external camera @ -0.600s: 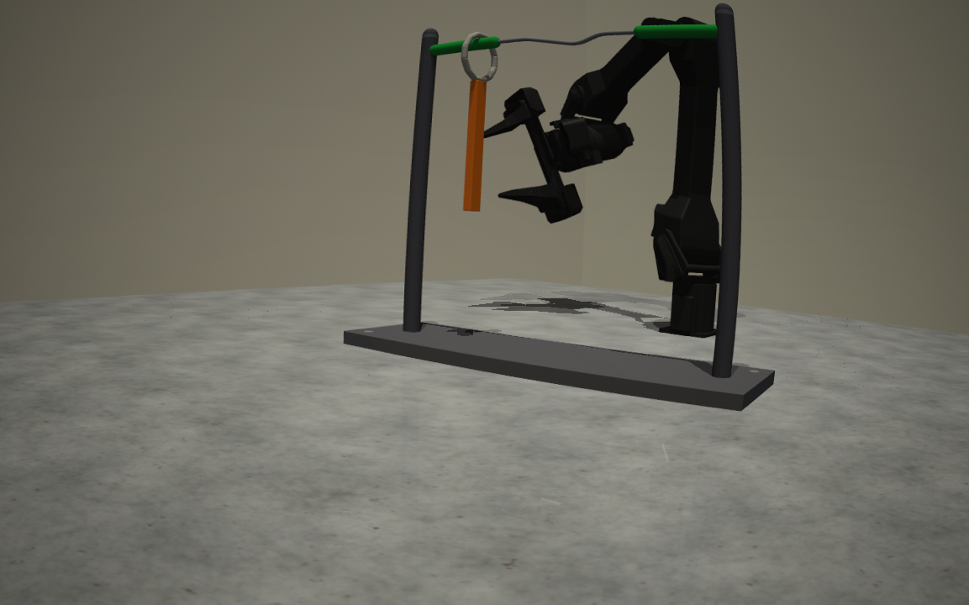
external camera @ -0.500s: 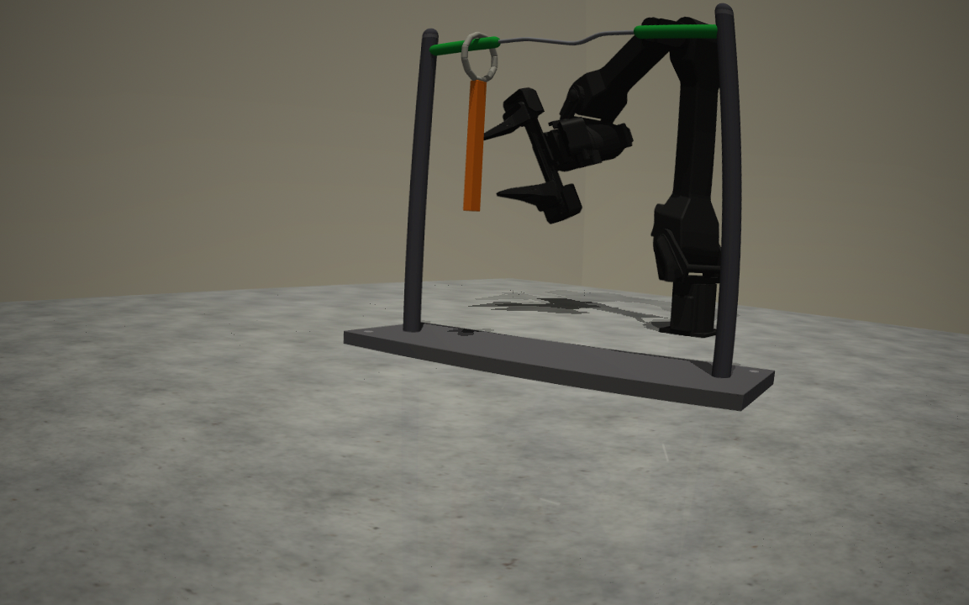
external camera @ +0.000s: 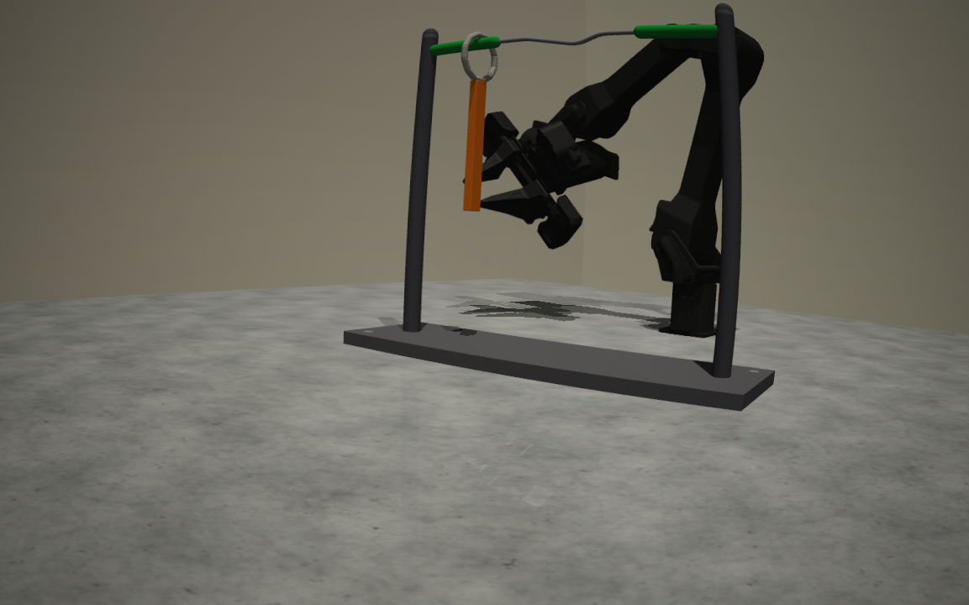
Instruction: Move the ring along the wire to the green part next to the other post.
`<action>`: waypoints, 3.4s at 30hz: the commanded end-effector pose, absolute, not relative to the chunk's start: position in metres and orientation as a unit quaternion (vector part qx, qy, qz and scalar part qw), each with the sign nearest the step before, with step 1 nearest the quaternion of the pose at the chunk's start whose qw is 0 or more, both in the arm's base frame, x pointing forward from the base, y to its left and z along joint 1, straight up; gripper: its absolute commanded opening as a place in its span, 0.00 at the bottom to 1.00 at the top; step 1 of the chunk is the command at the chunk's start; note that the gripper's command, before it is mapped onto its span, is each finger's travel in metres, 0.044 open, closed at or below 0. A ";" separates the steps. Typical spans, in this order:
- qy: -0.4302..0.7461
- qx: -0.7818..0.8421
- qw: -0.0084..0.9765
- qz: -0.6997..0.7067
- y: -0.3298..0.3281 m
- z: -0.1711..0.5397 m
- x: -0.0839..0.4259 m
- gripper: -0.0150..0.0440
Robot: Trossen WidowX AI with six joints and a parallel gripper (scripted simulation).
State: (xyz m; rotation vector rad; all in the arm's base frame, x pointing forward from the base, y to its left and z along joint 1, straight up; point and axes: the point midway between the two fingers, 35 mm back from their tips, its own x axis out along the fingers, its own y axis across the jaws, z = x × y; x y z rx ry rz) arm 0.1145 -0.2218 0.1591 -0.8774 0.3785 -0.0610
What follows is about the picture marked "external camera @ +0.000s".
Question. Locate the orange handle with grey loop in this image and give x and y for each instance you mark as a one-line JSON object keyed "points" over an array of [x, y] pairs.
{"points": [[475, 129]]}

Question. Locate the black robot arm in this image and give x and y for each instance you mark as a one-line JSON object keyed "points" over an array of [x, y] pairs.
{"points": [[685, 228]]}

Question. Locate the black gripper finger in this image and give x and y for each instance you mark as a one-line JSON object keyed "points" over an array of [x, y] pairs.
{"points": [[525, 203], [497, 160]]}

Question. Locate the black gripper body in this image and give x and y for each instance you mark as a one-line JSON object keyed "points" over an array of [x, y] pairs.
{"points": [[563, 218]]}

